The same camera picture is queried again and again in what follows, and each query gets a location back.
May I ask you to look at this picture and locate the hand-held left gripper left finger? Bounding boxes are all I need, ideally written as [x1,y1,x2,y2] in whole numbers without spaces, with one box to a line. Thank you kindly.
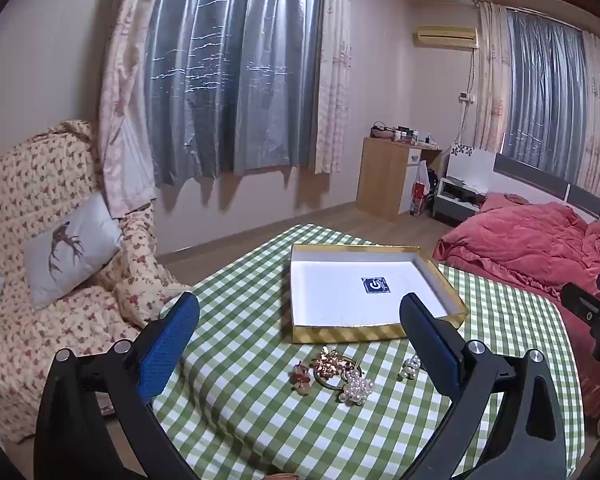
[34,291,201,480]

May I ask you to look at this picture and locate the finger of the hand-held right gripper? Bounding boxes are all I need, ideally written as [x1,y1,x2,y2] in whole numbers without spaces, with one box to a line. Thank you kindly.
[560,282,600,322]

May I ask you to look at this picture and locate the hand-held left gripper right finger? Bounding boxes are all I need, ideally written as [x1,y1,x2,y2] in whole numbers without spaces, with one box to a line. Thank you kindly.
[399,292,567,480]

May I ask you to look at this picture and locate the pearl cluster earrings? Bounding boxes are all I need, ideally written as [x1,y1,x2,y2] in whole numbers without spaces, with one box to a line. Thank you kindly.
[397,354,424,382]

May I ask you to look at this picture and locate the pearl flower brooch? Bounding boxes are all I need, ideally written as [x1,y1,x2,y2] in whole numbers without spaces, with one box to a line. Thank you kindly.
[337,373,376,406]

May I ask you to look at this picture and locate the gold flower brooch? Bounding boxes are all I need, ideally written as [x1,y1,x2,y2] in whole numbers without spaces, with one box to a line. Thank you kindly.
[312,345,349,379]

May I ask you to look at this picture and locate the gold-rimmed white box lid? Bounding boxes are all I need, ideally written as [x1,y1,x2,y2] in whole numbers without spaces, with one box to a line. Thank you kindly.
[289,243,469,345]

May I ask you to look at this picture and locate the floral bolster cushion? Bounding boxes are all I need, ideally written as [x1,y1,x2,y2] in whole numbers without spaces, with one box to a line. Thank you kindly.
[113,271,193,329]

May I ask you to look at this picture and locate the blue square sticker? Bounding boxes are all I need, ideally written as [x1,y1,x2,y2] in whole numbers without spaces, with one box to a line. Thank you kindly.
[361,276,392,295]

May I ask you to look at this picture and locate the green checkered tablecloth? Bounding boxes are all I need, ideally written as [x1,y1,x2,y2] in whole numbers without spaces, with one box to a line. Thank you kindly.
[150,223,586,480]

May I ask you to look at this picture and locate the pink duvet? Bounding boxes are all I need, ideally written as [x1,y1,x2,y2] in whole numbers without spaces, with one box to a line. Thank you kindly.
[432,192,600,413]

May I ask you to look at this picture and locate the grey bed headboard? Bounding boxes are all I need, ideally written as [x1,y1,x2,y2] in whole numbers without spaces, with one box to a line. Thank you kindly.
[493,152,600,234]

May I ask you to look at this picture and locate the grey deer print pillow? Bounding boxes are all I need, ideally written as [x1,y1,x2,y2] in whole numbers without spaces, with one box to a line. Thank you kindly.
[22,192,124,311]

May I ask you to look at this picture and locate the white nightstand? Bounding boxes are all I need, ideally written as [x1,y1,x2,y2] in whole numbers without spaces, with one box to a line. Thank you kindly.
[432,176,489,224]

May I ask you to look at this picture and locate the red and white shopping bag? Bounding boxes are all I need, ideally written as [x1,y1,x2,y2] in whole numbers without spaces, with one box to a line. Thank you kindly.
[409,159,431,219]

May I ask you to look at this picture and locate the wooden cabinet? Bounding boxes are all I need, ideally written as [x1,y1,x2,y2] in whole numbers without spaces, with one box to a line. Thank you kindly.
[356,136,442,222]

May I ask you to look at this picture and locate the white leaf print board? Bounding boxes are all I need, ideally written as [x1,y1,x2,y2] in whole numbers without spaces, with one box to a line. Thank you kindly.
[447,142,497,192]

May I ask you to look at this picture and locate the floral cream curtain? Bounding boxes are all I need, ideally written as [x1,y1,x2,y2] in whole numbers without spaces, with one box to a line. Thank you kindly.
[474,2,512,155]
[579,30,600,197]

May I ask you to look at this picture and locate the small silver curtain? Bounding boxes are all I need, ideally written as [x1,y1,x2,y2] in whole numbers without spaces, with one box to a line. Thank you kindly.
[500,9,589,184]

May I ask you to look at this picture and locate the floral covered sofa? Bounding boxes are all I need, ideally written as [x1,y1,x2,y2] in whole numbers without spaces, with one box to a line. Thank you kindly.
[0,120,196,445]

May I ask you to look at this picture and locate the long floral pink curtain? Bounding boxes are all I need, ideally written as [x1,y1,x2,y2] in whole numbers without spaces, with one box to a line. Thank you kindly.
[98,0,170,221]

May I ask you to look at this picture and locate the wide silver curtain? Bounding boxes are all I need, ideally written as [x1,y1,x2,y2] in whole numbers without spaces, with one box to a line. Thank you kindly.
[142,0,327,187]

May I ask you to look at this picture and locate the narrow floral pink curtain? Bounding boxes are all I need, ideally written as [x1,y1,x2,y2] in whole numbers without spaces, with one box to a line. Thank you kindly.
[313,0,354,177]

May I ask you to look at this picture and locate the beige air conditioner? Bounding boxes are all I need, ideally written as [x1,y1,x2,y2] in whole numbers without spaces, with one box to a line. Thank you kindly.
[416,25,480,51]

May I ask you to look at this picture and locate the white wall cable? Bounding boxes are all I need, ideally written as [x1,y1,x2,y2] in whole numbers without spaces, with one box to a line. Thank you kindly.
[452,49,478,153]

